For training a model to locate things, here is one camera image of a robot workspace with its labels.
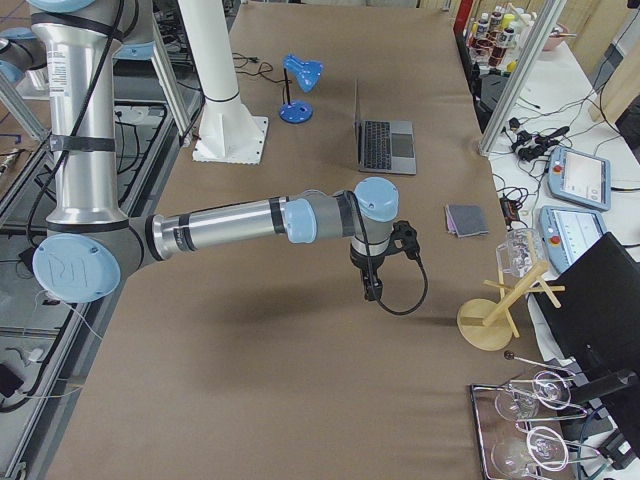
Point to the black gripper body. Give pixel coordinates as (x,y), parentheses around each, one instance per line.
(363,266)

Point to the grey laptop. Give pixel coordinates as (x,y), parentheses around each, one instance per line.
(385,147)

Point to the folded grey cloth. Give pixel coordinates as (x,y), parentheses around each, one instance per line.
(465,220)

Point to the wooden mug tree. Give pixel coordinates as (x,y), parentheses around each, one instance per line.
(488,325)

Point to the clear glass mug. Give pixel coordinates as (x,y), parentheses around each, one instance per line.
(520,251)

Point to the lower teach pendant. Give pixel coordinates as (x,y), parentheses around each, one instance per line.
(568,233)

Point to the teach pendant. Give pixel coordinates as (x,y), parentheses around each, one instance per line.
(580,178)
(568,233)

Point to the blue desk lamp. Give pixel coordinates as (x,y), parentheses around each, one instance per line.
(306,74)

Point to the upper wine glass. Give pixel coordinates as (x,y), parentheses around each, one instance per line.
(521,399)

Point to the upper teach pendant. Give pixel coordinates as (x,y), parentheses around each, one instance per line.
(580,178)

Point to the black monitor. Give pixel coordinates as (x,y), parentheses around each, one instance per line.
(597,324)

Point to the lower wine glass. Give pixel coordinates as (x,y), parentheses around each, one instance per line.
(533,455)

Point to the bottle rack with bottles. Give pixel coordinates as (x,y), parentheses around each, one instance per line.
(495,36)

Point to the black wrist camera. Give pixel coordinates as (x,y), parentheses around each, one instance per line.
(404,239)

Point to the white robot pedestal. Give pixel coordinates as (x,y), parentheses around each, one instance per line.
(228,132)

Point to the aluminium frame post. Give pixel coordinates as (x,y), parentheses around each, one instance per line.
(533,46)

